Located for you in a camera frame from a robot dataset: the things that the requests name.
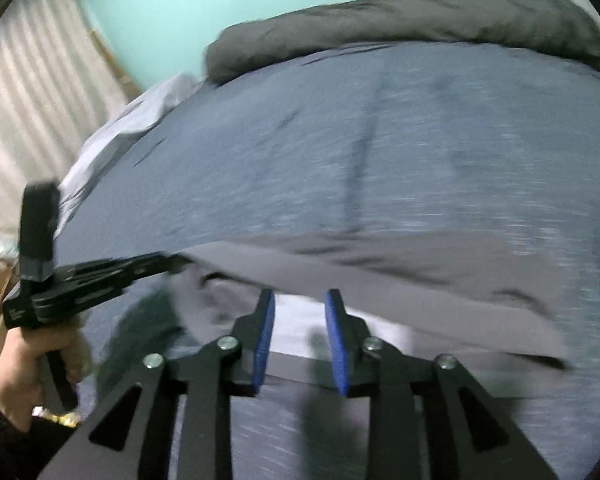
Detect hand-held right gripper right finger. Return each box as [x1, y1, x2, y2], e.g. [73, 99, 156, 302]
[324, 288, 561, 480]

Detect person's left hand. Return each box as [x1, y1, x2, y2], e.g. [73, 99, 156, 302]
[0, 327, 96, 433]

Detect blue patterned bedspread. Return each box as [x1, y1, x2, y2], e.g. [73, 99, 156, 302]
[55, 40, 600, 480]

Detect dark grey rolled duvet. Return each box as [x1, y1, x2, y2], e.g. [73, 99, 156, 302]
[202, 0, 600, 86]

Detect white pleated curtain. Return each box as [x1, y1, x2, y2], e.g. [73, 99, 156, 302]
[0, 0, 141, 241]

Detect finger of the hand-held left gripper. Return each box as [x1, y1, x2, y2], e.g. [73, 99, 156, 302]
[35, 280, 147, 324]
[55, 252, 192, 289]

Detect white crumpled sheet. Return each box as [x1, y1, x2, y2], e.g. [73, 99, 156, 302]
[57, 72, 206, 221]

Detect person's left forearm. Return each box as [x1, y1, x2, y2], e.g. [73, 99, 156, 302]
[0, 375, 88, 480]

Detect grey shorts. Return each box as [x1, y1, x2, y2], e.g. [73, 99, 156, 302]
[170, 232, 571, 396]

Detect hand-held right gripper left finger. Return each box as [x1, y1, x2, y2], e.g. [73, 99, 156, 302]
[37, 287, 277, 480]

